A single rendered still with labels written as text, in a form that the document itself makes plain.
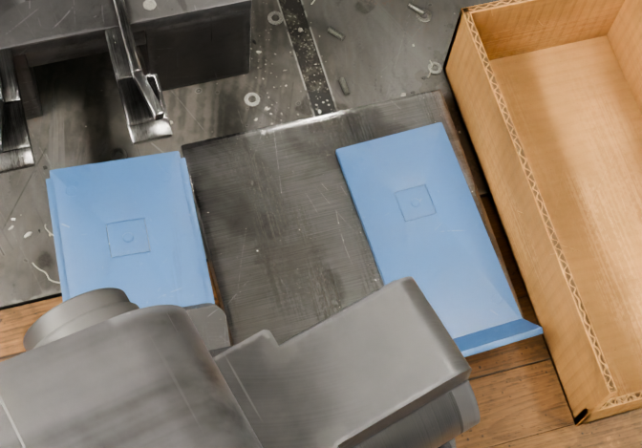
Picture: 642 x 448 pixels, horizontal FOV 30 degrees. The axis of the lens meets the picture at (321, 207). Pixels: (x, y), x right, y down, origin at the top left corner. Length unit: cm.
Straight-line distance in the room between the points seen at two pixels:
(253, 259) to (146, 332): 39
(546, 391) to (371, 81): 23
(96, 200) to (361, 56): 24
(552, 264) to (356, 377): 33
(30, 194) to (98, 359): 45
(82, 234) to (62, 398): 33
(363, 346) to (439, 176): 37
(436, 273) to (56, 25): 26
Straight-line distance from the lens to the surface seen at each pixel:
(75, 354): 32
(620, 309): 75
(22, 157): 68
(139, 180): 65
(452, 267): 71
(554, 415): 73
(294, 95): 78
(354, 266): 71
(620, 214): 78
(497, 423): 72
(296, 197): 73
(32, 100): 76
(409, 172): 74
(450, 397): 39
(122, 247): 63
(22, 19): 72
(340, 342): 37
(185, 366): 32
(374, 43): 81
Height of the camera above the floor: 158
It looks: 65 degrees down
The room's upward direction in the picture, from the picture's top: 9 degrees clockwise
